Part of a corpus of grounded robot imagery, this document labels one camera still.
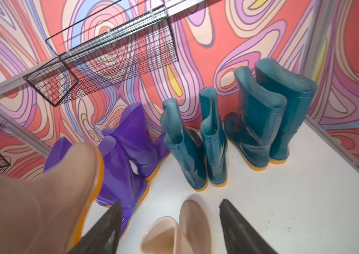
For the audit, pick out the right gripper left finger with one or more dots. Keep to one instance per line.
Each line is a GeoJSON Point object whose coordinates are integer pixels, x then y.
{"type": "Point", "coordinates": [104, 236]}

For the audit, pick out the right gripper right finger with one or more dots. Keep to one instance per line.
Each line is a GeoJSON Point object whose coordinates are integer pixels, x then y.
{"type": "Point", "coordinates": [240, 237]}

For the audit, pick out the beige boot front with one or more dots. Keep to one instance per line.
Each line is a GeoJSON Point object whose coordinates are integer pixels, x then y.
{"type": "Point", "coordinates": [191, 234]}

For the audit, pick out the beige boot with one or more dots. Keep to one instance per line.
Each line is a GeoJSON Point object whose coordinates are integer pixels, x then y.
{"type": "Point", "coordinates": [191, 234]}
{"type": "Point", "coordinates": [46, 215]}

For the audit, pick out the teal boot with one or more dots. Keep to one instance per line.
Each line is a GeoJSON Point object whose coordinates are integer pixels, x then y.
{"type": "Point", "coordinates": [213, 137]}
{"type": "Point", "coordinates": [254, 126]}
{"type": "Point", "coordinates": [185, 145]}
{"type": "Point", "coordinates": [299, 92]}

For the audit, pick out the purple boot leaning centre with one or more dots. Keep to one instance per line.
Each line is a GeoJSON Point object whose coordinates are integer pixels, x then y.
{"type": "Point", "coordinates": [119, 177]}

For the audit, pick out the purple boot back centre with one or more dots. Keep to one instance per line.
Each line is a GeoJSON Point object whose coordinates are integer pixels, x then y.
{"type": "Point", "coordinates": [133, 134]}

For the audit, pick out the black wire basket back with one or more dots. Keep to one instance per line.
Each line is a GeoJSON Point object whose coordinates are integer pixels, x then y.
{"type": "Point", "coordinates": [137, 47]}

